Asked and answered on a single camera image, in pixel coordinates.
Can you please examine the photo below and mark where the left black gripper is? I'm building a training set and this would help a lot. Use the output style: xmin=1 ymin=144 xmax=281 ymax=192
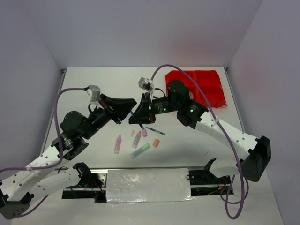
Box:
xmin=82 ymin=93 xmax=138 ymax=139

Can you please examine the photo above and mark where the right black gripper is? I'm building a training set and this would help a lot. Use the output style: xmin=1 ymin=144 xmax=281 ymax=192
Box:
xmin=129 ymin=91 xmax=180 ymax=124

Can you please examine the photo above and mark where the dark blue pen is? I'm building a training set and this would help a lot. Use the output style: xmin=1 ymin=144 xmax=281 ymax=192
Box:
xmin=130 ymin=111 xmax=145 ymax=130

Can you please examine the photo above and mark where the blue pen with label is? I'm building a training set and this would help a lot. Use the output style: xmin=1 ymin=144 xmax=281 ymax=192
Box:
xmin=145 ymin=126 xmax=165 ymax=135

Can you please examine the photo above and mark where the large silver tape roll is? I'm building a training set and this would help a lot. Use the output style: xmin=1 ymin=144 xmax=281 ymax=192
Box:
xmin=189 ymin=92 xmax=194 ymax=99

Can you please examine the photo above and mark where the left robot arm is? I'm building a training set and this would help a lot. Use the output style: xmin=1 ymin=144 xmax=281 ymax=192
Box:
xmin=0 ymin=94 xmax=136 ymax=220

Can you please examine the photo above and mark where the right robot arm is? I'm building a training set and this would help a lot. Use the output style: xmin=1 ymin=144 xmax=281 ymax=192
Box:
xmin=128 ymin=80 xmax=271 ymax=183

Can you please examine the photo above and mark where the purple highlighter cap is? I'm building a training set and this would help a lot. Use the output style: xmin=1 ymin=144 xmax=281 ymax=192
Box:
xmin=142 ymin=128 xmax=148 ymax=137

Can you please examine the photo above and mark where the orange highlighter cap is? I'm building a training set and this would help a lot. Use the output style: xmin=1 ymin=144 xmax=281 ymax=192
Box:
xmin=153 ymin=139 xmax=160 ymax=147

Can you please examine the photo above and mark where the orange-tip grey highlighter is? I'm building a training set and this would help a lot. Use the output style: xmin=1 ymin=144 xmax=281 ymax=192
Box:
xmin=132 ymin=131 xmax=141 ymax=149

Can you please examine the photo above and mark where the pink highlighter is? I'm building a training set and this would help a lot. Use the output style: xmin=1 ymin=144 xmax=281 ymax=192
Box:
xmin=114 ymin=135 xmax=122 ymax=154

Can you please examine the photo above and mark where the green highlighter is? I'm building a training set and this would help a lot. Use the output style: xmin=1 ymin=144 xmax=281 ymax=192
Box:
xmin=130 ymin=143 xmax=150 ymax=159

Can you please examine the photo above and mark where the red compartment bin tray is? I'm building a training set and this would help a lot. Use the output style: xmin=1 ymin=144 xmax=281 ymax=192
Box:
xmin=165 ymin=70 xmax=227 ymax=108

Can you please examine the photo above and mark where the silver foil covered plate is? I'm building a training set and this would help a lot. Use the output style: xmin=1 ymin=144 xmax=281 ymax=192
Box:
xmin=106 ymin=168 xmax=192 ymax=203

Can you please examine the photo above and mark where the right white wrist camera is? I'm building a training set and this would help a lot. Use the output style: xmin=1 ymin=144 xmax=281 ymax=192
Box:
xmin=138 ymin=77 xmax=154 ymax=98

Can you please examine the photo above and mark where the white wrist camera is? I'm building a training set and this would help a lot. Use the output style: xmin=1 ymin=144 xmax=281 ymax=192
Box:
xmin=138 ymin=77 xmax=154 ymax=98
xmin=86 ymin=85 xmax=101 ymax=103

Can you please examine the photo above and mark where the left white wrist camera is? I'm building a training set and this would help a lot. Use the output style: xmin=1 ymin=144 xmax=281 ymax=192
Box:
xmin=86 ymin=85 xmax=101 ymax=103

